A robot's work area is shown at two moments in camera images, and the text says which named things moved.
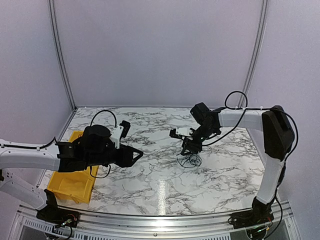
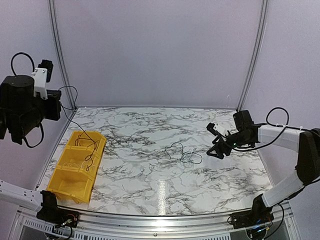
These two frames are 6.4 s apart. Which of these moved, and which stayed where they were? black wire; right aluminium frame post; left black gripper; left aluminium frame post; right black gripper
Moved: right black gripper; black wire; left black gripper
Stayed: right aluminium frame post; left aluminium frame post
